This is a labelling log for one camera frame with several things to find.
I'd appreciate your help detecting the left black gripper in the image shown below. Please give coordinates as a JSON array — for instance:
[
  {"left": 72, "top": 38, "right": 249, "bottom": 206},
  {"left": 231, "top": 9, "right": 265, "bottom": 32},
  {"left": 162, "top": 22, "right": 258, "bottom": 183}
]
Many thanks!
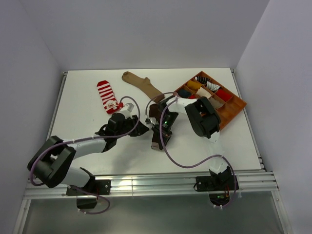
[{"left": 115, "top": 115, "right": 149, "bottom": 139}]

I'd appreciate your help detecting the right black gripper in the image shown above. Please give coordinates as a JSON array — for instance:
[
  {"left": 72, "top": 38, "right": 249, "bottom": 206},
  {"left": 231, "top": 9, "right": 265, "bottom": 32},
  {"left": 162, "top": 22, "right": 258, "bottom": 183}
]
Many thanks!
[{"left": 152, "top": 112, "right": 179, "bottom": 150}]

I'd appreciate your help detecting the brown striped cuff sock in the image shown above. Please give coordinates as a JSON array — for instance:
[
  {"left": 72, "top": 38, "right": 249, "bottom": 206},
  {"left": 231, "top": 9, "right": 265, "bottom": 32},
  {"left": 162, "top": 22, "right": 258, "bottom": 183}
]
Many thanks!
[{"left": 149, "top": 104, "right": 163, "bottom": 151}]

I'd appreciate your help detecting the tan beige sock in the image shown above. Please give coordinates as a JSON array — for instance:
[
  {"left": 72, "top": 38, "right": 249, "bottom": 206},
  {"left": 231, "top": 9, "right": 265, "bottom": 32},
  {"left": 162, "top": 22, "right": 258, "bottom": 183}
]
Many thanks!
[{"left": 121, "top": 71, "right": 165, "bottom": 103}]

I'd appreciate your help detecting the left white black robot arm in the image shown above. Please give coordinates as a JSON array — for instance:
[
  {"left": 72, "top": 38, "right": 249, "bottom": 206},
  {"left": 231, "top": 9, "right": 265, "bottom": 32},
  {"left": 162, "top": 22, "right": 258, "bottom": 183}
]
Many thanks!
[{"left": 27, "top": 113, "right": 149, "bottom": 195}]

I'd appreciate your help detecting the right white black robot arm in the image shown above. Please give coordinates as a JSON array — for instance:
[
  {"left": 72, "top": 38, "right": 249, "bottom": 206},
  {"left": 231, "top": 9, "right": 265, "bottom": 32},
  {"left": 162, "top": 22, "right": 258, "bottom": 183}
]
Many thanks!
[{"left": 146, "top": 95, "right": 238, "bottom": 191}]

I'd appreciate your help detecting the red white striped santa sock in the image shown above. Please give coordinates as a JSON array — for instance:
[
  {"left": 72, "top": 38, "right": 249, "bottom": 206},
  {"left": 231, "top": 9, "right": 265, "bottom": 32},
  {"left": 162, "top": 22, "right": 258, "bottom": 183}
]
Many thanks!
[{"left": 97, "top": 80, "right": 123, "bottom": 115}]

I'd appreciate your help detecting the dark teal rolled sock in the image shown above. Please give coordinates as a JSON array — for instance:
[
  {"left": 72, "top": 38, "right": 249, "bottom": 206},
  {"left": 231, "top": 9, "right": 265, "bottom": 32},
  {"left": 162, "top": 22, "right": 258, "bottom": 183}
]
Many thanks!
[{"left": 177, "top": 89, "right": 192, "bottom": 98}]

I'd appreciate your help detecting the mustard yellow rolled sock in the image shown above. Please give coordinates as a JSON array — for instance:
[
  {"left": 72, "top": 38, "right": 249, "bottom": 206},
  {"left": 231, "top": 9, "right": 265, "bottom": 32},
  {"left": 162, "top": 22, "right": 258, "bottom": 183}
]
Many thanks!
[{"left": 186, "top": 80, "right": 201, "bottom": 91}]

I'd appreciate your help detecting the cream rolled sock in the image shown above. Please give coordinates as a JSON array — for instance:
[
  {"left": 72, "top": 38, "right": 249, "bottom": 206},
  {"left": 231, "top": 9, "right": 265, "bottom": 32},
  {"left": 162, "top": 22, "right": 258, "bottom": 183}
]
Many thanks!
[{"left": 196, "top": 87, "right": 212, "bottom": 99}]

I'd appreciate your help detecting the grey rolled sock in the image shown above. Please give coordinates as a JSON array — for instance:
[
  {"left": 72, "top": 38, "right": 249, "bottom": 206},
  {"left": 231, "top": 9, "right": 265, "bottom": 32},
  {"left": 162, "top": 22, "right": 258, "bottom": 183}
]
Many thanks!
[{"left": 209, "top": 97, "right": 224, "bottom": 110}]

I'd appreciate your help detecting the orange compartment organizer tray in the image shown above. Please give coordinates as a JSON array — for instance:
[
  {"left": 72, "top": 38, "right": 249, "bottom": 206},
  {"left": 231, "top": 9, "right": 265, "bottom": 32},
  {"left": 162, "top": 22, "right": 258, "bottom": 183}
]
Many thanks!
[{"left": 176, "top": 71, "right": 247, "bottom": 130}]

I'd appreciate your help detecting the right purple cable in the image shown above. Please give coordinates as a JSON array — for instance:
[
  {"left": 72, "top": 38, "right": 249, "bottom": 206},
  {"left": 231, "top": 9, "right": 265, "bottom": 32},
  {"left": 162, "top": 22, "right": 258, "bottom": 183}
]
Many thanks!
[{"left": 145, "top": 91, "right": 238, "bottom": 209}]

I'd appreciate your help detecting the purple cable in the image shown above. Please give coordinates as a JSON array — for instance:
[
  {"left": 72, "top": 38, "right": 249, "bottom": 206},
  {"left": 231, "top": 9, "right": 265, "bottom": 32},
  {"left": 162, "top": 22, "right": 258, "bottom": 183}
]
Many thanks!
[
  {"left": 145, "top": 91, "right": 238, "bottom": 209},
  {"left": 28, "top": 96, "right": 141, "bottom": 215}
]

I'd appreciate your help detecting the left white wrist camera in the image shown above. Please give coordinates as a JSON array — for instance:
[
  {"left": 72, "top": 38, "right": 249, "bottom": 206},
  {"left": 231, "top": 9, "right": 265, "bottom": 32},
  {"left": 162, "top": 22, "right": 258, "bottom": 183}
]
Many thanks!
[{"left": 120, "top": 103, "right": 134, "bottom": 118}]

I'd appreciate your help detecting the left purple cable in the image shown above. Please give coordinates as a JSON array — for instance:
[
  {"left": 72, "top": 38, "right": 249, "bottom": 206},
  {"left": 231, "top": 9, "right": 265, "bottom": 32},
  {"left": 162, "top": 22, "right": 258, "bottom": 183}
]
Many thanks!
[{"left": 28, "top": 96, "right": 141, "bottom": 215}]

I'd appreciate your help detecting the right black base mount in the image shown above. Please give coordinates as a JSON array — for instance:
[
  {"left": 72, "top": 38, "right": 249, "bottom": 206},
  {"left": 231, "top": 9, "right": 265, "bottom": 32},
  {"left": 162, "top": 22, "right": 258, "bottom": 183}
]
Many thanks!
[{"left": 193, "top": 173, "right": 239, "bottom": 209}]

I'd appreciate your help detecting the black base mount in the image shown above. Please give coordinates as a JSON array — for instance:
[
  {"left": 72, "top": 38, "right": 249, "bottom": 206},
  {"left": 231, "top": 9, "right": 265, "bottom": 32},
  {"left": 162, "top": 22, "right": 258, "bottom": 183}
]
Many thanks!
[
  {"left": 193, "top": 173, "right": 239, "bottom": 209},
  {"left": 66, "top": 179, "right": 111, "bottom": 211}
]

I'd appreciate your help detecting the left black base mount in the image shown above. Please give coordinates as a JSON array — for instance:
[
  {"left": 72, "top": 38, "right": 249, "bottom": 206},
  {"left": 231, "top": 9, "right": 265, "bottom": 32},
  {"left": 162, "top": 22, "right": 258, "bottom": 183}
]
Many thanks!
[{"left": 66, "top": 179, "right": 111, "bottom": 211}]

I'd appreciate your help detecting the aluminium frame rail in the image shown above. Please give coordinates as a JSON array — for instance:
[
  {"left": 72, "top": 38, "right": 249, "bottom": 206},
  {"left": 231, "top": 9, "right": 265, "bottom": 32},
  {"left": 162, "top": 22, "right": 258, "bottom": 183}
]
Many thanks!
[{"left": 12, "top": 69, "right": 293, "bottom": 234}]

